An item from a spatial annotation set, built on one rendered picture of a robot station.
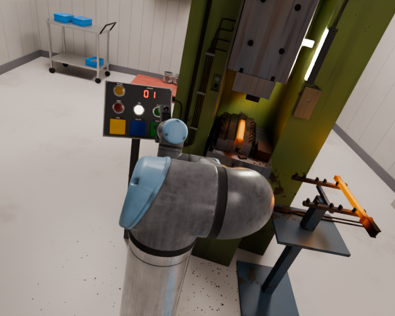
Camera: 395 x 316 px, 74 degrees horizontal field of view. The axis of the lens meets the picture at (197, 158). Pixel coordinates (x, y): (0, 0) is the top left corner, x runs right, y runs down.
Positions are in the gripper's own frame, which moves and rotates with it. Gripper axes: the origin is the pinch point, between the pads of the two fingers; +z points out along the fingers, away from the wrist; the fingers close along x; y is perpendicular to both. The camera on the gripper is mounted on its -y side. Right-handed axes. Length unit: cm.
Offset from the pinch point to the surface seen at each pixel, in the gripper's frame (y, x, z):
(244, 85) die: -24.5, 40.6, -5.4
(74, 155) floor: 29, -60, 164
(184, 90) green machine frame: -24.0, 16.9, 25.5
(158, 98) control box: -15.7, -0.4, 11.1
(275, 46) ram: -41, 48, -19
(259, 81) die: -26, 47, -10
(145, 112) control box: -7.6, -6.4, 11.1
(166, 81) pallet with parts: -97, 59, 349
